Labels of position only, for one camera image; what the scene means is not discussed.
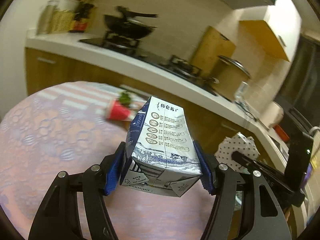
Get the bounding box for white heart-patterned paper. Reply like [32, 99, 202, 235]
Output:
[215, 132, 260, 174]

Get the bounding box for blue white milk carton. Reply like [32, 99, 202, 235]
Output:
[120, 96, 202, 197]

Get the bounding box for white kitchen countertop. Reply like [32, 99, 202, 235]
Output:
[25, 29, 286, 172]

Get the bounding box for large metal stock pot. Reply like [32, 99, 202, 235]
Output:
[211, 55, 251, 101]

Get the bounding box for green leafy vegetables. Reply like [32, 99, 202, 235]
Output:
[118, 90, 132, 108]

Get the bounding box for wooden cutting board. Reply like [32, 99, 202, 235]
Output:
[190, 25, 236, 78]

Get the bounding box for black gas stove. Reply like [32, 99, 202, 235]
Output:
[79, 31, 217, 96]

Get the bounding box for wicker woven container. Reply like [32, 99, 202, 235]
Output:
[50, 10, 74, 34]

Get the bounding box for black wok pan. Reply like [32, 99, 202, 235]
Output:
[104, 6, 158, 40]

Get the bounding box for dark sauce bottle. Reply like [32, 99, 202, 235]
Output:
[74, 3, 94, 32]

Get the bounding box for wooden cabinet with handles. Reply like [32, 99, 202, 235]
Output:
[24, 48, 273, 165]

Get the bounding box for white wall cabinet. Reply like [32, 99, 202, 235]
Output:
[240, 0, 302, 62]

